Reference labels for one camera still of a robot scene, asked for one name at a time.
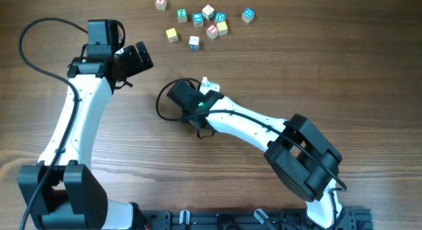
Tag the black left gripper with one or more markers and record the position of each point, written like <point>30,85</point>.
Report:
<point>136,65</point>

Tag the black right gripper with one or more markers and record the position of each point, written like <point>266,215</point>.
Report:
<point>186,115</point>

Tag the yellow top block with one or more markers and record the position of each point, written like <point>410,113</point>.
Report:
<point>222,28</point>

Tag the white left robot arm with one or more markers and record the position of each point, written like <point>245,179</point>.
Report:
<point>60,191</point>

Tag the yellow S letter block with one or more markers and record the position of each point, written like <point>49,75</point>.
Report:
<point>172,35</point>

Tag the white block blue 2 side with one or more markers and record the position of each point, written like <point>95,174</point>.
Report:
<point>194,42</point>

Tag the red Y block far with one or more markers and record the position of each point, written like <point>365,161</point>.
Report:
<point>161,4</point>

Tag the red I block upper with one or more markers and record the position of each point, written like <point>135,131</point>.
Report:
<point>212,31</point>

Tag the green Z letter block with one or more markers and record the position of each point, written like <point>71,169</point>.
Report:
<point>181,15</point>

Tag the blue L letter block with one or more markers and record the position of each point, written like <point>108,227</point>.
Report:
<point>198,20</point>

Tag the blue D letter block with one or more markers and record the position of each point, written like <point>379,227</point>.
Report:
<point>219,17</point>

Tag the white block green side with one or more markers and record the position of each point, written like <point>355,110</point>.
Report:
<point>208,12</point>

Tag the blue top block far right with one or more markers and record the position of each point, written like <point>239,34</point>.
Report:
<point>248,15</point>

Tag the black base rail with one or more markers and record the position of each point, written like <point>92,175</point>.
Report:
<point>348,219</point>

